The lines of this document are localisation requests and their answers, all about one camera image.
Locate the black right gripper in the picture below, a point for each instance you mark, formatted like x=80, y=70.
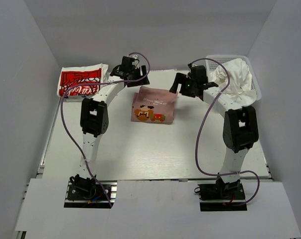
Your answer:
x=180, y=77

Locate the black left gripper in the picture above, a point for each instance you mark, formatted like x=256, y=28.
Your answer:
x=143, y=81

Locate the pink printed t shirt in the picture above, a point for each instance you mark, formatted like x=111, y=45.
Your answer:
x=152, y=105

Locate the red white t shirt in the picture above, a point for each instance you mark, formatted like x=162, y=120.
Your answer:
x=78, y=77

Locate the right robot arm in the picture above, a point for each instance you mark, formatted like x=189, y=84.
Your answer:
x=240, y=127

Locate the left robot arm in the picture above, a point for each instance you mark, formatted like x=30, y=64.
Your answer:
x=94, y=119

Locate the white perforated plastic basket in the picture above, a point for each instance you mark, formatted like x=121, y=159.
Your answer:
x=214, y=60

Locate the white crumpled t shirt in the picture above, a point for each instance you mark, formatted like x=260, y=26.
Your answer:
x=240, y=88

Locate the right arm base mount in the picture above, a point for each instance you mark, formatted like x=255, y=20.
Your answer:
x=221, y=197

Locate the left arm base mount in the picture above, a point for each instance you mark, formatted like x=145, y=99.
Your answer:
x=87, y=193

